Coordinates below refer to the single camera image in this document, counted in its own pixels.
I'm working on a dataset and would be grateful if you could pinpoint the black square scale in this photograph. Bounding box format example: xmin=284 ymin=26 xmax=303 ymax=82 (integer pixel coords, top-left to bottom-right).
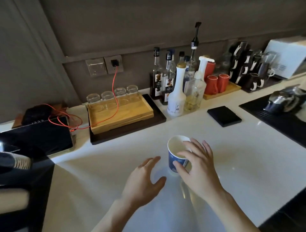
xmin=207 ymin=106 xmax=242 ymax=128

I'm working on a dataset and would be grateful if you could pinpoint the steel milk pitcher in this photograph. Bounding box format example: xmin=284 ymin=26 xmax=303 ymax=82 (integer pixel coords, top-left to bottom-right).
xmin=263 ymin=87 xmax=306 ymax=114

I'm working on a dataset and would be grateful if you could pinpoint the group of black mugs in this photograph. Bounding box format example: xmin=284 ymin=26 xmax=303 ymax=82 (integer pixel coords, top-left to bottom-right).
xmin=228 ymin=41 xmax=276 ymax=91

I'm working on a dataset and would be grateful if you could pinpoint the white countertop appliance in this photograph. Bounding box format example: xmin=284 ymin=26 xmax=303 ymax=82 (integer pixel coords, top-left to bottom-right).
xmin=262 ymin=36 xmax=306 ymax=80

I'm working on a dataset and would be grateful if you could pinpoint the small wooden tray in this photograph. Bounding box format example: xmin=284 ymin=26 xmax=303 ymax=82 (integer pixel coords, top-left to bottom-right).
xmin=203 ymin=81 xmax=242 ymax=100

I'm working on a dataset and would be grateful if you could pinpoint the person's right hand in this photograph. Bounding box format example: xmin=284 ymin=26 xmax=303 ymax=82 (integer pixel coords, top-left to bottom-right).
xmin=172 ymin=138 xmax=226 ymax=202

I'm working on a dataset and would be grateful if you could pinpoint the clear drinking glass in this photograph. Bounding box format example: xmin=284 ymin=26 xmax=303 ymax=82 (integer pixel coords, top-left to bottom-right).
xmin=101 ymin=91 xmax=116 ymax=108
xmin=126 ymin=85 xmax=140 ymax=102
xmin=86 ymin=93 xmax=102 ymax=111
xmin=114 ymin=87 xmax=128 ymax=105

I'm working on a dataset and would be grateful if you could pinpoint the light wooden tray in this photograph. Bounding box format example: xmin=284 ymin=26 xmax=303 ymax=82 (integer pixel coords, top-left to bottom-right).
xmin=85 ymin=94 xmax=154 ymax=135

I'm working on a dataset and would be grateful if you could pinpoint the person's left hand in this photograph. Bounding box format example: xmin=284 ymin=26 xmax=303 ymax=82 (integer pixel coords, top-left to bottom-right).
xmin=121 ymin=156 xmax=167 ymax=208

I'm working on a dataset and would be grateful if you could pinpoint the white bottle gold cap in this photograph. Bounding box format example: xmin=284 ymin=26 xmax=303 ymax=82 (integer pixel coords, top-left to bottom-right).
xmin=167 ymin=62 xmax=186 ymax=117

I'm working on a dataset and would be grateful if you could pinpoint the clear bottle white pump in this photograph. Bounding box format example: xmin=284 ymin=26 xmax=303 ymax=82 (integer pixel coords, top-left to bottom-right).
xmin=184 ymin=56 xmax=215 ymax=113

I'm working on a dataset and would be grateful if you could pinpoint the red charging cable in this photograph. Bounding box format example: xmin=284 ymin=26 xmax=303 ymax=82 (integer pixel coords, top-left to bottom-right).
xmin=47 ymin=65 xmax=120 ymax=131

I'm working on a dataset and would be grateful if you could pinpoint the black rubber bar mat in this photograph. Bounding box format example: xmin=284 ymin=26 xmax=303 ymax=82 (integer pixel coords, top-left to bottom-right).
xmin=239 ymin=94 xmax=306 ymax=149

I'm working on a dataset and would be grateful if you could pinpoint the dark syrup bottle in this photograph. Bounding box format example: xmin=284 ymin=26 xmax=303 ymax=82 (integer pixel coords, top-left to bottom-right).
xmin=150 ymin=47 xmax=163 ymax=100

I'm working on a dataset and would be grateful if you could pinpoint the black side cabinet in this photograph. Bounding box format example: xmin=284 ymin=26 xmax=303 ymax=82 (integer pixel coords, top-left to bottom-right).
xmin=0 ymin=143 xmax=56 ymax=232

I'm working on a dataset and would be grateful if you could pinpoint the clear syrup bottle nut label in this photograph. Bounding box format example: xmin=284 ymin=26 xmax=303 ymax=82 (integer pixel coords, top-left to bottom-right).
xmin=160 ymin=49 xmax=177 ymax=105

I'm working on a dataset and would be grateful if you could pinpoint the person's right forearm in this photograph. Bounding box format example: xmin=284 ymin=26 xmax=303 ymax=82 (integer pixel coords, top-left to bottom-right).
xmin=208 ymin=188 xmax=261 ymax=232

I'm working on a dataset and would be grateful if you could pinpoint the person's left forearm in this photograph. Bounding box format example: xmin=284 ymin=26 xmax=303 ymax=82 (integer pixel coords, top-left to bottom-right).
xmin=90 ymin=198 xmax=143 ymax=232

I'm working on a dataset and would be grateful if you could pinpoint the dark brown tray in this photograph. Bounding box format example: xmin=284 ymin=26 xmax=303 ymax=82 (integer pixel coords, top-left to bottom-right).
xmin=89 ymin=94 xmax=167 ymax=146

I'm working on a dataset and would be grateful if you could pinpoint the red ceramic cup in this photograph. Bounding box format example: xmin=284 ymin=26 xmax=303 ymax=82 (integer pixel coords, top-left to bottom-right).
xmin=217 ymin=73 xmax=230 ymax=93
xmin=205 ymin=75 xmax=219 ymax=95
xmin=204 ymin=61 xmax=216 ymax=79

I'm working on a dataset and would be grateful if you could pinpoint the black pouch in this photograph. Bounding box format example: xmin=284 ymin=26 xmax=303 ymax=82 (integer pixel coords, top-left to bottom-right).
xmin=21 ymin=104 xmax=68 ymax=125

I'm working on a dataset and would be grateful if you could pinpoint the metal wall switch plate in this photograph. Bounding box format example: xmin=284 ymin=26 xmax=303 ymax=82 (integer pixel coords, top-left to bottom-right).
xmin=85 ymin=58 xmax=107 ymax=77

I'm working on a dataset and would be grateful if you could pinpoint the black tablet device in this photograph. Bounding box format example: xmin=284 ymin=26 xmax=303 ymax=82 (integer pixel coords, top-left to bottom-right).
xmin=0 ymin=116 xmax=74 ymax=156

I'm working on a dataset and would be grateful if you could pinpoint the black mug tray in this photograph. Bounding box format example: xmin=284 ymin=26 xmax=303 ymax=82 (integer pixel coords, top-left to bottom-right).
xmin=241 ymin=77 xmax=283 ymax=93

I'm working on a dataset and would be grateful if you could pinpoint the bottle with black pump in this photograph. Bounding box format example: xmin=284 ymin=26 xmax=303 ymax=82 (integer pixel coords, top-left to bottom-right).
xmin=188 ymin=22 xmax=203 ymax=74

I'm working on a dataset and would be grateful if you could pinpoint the metal wall socket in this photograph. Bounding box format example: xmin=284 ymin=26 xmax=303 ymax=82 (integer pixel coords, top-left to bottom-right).
xmin=104 ymin=55 xmax=124 ymax=75

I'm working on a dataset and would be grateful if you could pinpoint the blue paper cup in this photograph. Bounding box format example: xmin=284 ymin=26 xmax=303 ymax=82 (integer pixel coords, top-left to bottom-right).
xmin=167 ymin=135 xmax=193 ymax=177

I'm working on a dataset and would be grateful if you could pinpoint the grey striped cloth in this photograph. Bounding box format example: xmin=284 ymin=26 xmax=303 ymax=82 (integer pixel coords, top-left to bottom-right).
xmin=0 ymin=152 xmax=32 ymax=170

